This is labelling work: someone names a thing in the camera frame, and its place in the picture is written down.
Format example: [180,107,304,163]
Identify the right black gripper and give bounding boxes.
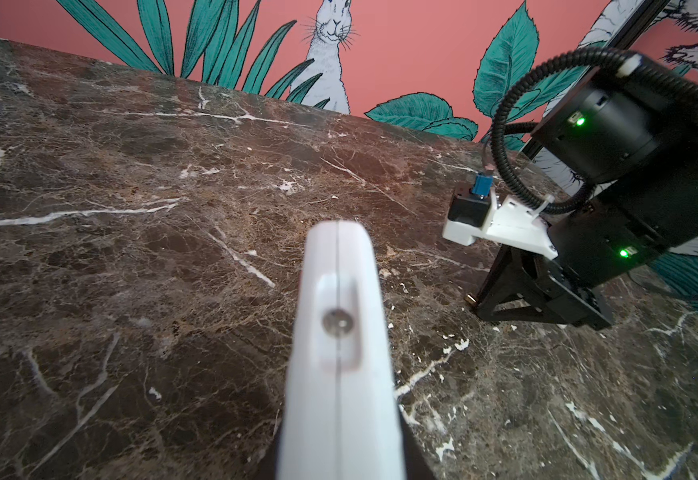
[468,245,614,329]

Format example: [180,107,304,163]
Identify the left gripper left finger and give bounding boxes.
[255,437,280,480]

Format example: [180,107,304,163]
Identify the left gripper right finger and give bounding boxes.
[399,414,436,480]

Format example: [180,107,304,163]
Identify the white remote control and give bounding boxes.
[276,221,406,479]

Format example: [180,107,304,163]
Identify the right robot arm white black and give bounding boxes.
[448,47,698,330]

